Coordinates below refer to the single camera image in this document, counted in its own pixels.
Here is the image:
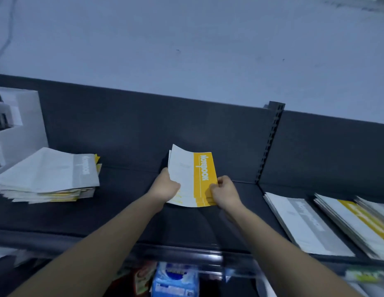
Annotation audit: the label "person's right hand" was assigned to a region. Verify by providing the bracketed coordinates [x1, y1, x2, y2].
[209, 175, 244, 214]

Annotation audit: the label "person's left hand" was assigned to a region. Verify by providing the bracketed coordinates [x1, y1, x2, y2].
[148, 167, 182, 203]

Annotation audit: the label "yellow white notebook stack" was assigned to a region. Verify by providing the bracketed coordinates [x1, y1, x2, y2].
[165, 144, 219, 208]

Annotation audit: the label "person's right forearm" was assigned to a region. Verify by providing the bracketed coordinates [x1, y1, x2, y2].
[219, 202, 363, 297]

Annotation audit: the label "person's left forearm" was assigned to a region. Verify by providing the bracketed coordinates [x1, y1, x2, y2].
[8, 191, 168, 297]

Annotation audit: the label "black slotted shelf upright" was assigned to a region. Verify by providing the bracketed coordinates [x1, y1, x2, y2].
[255, 101, 286, 185]

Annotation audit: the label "dark grey shelf unit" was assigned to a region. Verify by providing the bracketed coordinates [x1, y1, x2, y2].
[0, 73, 384, 267]

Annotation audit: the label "blue plastic packet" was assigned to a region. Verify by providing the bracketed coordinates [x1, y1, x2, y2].
[151, 262, 200, 297]

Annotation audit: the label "flat stack of grey notebooks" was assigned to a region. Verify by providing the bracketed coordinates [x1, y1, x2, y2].
[263, 192, 356, 258]

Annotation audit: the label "red snack packet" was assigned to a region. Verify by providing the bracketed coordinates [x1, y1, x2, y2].
[130, 263, 157, 297]

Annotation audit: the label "messy pile of grey notebooks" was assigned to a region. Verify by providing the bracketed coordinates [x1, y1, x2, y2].
[0, 147, 103, 204]

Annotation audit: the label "flat stack of yellow notebooks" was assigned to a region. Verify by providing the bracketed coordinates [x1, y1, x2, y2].
[313, 193, 384, 261]

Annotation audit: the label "white cardboard display box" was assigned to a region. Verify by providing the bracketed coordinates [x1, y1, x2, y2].
[0, 86, 49, 178]

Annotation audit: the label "green white label packet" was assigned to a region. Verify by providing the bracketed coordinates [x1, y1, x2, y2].
[344, 266, 384, 284]

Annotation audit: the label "black items in box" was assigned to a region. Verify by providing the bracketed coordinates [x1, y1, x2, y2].
[0, 91, 12, 131]

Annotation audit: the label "clear plastic shelf rail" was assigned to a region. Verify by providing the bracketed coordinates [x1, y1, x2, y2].
[0, 229, 384, 286]

